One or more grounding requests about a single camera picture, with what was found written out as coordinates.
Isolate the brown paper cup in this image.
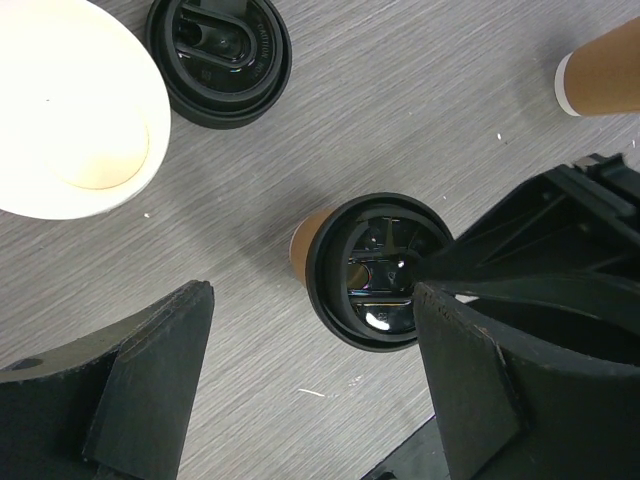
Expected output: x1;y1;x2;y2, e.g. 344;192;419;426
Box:
289;209;333;286
554;18;639;117

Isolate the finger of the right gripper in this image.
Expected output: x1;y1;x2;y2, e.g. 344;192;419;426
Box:
414;153;639;284
439;272;639;365

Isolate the stack of black lids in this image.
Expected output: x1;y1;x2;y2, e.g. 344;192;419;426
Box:
144;0;292;130

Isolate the stack of paper cups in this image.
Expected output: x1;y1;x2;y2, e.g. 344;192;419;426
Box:
1;1;171;220

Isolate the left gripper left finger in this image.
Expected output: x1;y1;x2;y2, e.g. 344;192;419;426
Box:
1;281;214;479

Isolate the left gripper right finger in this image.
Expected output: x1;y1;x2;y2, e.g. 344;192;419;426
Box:
414;284;639;479

